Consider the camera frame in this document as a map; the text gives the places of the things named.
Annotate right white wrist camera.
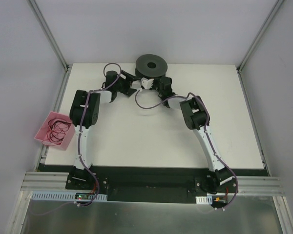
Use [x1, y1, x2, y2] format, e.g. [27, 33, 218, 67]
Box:
[140, 78, 154, 90]

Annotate right aluminium frame post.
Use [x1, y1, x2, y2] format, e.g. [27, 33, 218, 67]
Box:
[237, 0, 285, 74]

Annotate aluminium frame post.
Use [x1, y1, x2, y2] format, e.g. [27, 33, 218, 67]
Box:
[27, 0, 69, 71]
[237, 0, 285, 74]

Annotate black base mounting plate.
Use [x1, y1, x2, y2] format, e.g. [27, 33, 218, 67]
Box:
[38, 163, 271, 203]

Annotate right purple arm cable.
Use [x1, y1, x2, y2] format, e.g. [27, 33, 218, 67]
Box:
[134, 89, 239, 212]

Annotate left aluminium frame post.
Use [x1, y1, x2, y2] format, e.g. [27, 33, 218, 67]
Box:
[27, 0, 69, 71]

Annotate white cable duct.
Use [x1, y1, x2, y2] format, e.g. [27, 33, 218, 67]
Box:
[195, 195, 213, 205]
[32, 191, 107, 202]

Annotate right white cable duct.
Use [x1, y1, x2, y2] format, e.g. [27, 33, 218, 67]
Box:
[195, 195, 213, 205]

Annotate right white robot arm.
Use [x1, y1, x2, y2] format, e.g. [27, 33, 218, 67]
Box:
[149, 77, 236, 194]

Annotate shiny metal sheet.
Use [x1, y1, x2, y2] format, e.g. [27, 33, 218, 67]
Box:
[7, 191, 293, 234]

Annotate left white cable duct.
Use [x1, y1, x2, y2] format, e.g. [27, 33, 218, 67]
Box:
[32, 191, 107, 202]

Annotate front aluminium rail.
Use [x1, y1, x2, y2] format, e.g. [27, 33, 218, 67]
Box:
[21, 172, 68, 191]

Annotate pink plastic box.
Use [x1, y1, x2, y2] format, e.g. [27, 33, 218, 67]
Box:
[34, 112, 75, 151]

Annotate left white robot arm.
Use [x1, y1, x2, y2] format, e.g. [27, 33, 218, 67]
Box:
[69, 70, 139, 190]

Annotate tangled wires in box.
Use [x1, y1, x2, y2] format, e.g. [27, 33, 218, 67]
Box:
[46, 118, 72, 145]

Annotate black cable spool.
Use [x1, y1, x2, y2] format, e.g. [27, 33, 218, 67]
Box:
[135, 54, 168, 78]

